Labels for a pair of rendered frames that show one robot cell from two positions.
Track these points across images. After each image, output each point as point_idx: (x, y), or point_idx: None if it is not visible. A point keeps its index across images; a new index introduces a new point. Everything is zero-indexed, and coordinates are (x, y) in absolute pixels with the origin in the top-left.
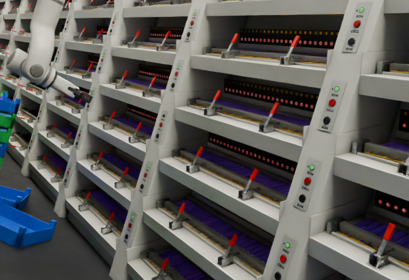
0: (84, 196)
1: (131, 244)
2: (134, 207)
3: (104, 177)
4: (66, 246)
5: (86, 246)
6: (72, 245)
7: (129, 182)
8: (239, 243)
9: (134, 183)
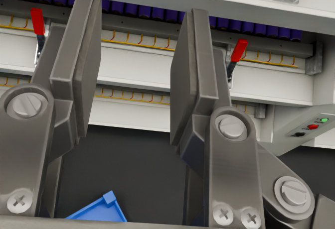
0: (7, 76)
1: (316, 136)
2: (330, 110)
3: (130, 68)
4: (140, 177)
5: (138, 138)
6: (134, 164)
7: (216, 45)
8: None
9: (247, 47)
